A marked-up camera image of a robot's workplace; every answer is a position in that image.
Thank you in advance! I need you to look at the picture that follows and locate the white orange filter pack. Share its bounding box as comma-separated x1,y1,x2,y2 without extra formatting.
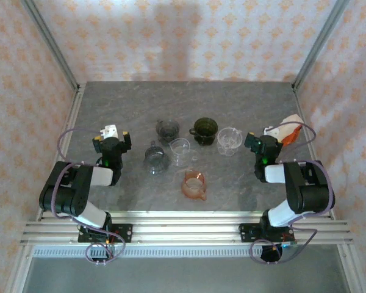
276,114,304,147

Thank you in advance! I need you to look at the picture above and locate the clear plastic dripper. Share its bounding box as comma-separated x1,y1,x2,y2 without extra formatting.
216,126,244,157

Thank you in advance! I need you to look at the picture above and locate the smoky grey server jug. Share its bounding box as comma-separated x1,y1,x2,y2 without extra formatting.
143,140,171,175

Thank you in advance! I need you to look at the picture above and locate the smoky grey plastic dripper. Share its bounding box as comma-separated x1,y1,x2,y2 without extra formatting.
154,119,181,146

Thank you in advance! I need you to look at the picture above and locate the dark green plastic dripper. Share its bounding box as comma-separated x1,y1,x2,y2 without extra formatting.
188,117,219,147

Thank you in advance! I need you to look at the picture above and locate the clear plastic server jug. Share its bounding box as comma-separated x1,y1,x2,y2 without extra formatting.
168,137,199,167

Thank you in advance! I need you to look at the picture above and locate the orange plastic server jug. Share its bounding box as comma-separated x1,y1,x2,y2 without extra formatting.
181,169,208,202

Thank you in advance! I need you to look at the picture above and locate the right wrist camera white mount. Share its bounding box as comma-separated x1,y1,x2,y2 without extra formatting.
263,125,283,140

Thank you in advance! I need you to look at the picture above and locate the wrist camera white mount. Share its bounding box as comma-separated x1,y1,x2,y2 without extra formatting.
263,125,283,140
99,124,119,139

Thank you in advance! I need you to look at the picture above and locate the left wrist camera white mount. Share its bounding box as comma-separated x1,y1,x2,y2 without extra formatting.
99,124,119,139

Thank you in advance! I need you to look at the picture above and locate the aluminium table side rail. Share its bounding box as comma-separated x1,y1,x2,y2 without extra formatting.
36,84,87,221
292,87,336,221

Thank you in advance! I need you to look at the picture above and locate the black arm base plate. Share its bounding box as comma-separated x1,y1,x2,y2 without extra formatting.
239,222,293,244
77,223,134,244

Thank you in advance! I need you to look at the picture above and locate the black cable connector block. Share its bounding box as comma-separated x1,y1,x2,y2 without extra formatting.
260,245,284,264

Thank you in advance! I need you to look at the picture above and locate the aluminium frame post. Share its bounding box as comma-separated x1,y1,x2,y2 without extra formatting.
20,0,81,92
292,0,352,92

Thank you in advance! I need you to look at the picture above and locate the grey slotted cable duct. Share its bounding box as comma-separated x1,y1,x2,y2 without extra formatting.
30,245,347,259

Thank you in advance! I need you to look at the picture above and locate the aluminium frame bar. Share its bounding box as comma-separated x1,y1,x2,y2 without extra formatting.
337,244,365,293
5,244,34,293

